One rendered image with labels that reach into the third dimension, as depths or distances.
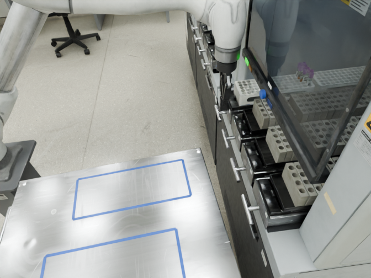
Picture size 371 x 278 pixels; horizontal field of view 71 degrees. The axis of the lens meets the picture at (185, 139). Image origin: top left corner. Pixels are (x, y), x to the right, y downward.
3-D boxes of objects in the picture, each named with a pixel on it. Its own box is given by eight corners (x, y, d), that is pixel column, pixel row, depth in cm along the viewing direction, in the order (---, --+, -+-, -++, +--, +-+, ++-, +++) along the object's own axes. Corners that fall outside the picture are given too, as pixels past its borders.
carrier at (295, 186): (303, 208, 71) (309, 196, 67) (295, 209, 71) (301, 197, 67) (287, 174, 80) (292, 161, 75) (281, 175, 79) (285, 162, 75)
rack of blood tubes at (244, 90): (301, 85, 113) (305, 72, 108) (311, 99, 106) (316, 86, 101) (233, 93, 112) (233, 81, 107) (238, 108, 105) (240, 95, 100)
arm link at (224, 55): (237, 36, 93) (236, 51, 97) (212, 38, 93) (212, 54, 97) (244, 48, 87) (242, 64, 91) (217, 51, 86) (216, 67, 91)
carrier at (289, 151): (289, 163, 82) (293, 150, 78) (283, 164, 82) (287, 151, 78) (276, 137, 90) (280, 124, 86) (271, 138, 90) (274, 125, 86)
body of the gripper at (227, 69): (240, 63, 91) (237, 85, 98) (234, 51, 97) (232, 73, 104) (218, 65, 91) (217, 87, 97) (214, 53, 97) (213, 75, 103)
